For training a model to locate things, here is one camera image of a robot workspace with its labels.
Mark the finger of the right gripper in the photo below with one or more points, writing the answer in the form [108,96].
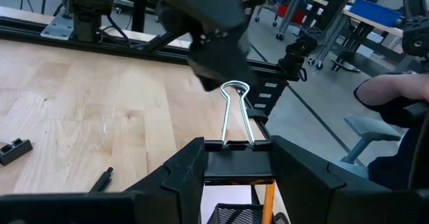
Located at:
[224,66]

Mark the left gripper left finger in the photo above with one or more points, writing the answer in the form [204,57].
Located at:
[182,183]

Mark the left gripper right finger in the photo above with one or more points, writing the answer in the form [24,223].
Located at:
[301,183]

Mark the orange pencil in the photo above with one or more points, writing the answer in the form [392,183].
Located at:
[268,204]

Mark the large black binder clip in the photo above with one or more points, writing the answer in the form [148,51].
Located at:
[238,165]

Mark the black mesh desk organizer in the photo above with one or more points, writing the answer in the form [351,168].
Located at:
[234,215]

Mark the black pen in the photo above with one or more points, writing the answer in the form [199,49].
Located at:
[102,182]

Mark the small black binder clip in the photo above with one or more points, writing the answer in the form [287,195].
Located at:
[15,152]

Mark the black clamp knob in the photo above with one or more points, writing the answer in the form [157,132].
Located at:
[296,53]

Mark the red plastic bin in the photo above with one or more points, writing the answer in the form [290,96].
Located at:
[295,16]

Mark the grey chair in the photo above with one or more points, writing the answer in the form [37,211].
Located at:
[368,126]

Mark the wooden workbench grey legs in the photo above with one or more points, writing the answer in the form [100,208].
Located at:
[330,39]

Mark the person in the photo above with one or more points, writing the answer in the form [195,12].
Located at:
[388,86]

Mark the blue plastic bin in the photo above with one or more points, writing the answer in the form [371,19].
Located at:
[375,11]

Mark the black aluminium table frame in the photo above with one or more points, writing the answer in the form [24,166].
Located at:
[20,27]

